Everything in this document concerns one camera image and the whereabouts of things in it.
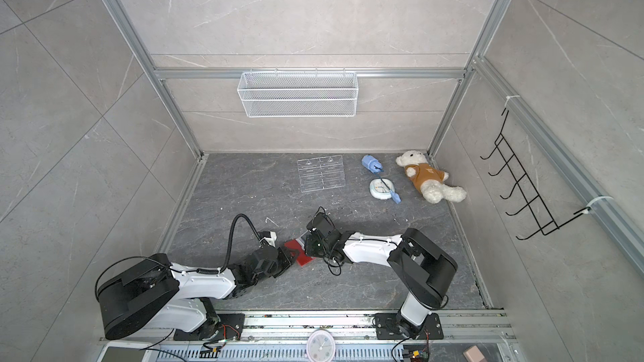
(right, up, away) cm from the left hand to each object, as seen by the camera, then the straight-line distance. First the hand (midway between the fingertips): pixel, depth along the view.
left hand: (302, 248), depth 85 cm
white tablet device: (-45, -22, -19) cm, 54 cm away
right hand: (+1, 0, +3) cm, 3 cm away
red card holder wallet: (-2, -1, +5) cm, 5 cm away
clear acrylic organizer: (+7, +26, +22) cm, 35 cm away
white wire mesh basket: (-3, +59, +16) cm, 61 cm away
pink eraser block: (+49, -24, -18) cm, 58 cm away
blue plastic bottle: (+28, +30, +23) cm, 47 cm away
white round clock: (+7, -23, -16) cm, 29 cm away
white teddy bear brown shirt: (+50, +23, +14) cm, 57 cm away
